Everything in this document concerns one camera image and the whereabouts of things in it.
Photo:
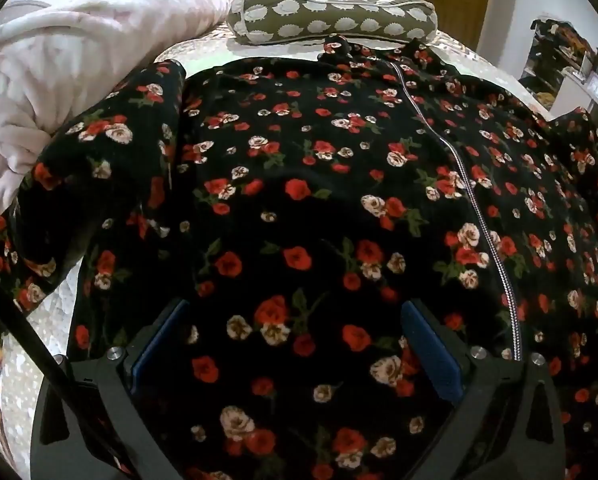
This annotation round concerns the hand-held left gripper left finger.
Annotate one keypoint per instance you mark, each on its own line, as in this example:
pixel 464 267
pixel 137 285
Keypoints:
pixel 151 360

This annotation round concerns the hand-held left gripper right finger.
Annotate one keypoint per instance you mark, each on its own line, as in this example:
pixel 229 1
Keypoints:
pixel 431 355

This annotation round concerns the black floral zip robe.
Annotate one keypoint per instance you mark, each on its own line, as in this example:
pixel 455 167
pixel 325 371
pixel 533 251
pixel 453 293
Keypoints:
pixel 329 185

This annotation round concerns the white shelf unit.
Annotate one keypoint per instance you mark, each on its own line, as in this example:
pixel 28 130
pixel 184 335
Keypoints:
pixel 574 90

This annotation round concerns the pink fluffy comforter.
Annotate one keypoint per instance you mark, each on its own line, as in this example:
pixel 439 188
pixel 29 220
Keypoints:
pixel 54 60

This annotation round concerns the floral cloth pile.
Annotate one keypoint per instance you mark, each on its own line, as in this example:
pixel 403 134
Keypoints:
pixel 559 45

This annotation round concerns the olive hedgehog print pillow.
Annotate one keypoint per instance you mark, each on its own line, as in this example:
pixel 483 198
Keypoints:
pixel 329 15

